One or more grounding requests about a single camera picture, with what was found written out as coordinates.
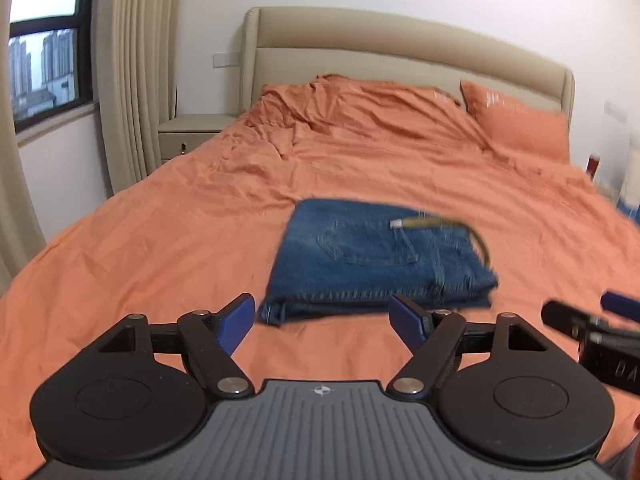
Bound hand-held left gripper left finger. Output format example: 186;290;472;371
95;293;257;398

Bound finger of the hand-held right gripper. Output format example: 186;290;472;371
542;299;603;345
600;290;640;322

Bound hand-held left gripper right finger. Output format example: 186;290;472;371
388;294;551;398

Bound blue denim pants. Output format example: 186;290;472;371
256;198;500;328

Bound blue box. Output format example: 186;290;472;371
616;194;640;224

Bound tan belt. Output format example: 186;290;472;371
390;214;494;269

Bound orange duvet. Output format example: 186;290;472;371
0;74;640;467

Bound white appliance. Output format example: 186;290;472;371
620;131;640;207

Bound beige nightstand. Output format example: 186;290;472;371
157;113;237;167

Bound orange pillow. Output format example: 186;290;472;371
460;80;571;163

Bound beige curtain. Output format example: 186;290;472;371
92;0;184;196
0;55;49;297

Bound beige upholstered bed headboard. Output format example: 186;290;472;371
239;6;576;161

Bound black framed window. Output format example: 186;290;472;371
7;0;99;137

